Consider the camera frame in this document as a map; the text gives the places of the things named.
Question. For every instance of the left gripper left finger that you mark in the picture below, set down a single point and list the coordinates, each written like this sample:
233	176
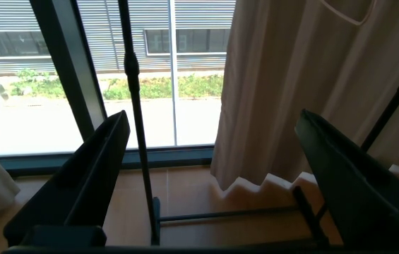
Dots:
79	187

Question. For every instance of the window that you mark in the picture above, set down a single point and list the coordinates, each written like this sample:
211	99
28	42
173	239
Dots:
26	106

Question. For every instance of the beige curtain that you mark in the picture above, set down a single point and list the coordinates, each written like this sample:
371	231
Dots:
291	88

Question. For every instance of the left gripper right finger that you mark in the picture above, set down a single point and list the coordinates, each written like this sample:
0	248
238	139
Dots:
354	190

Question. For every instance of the black clothes rack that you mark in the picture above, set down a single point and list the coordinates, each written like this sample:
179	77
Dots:
132	70

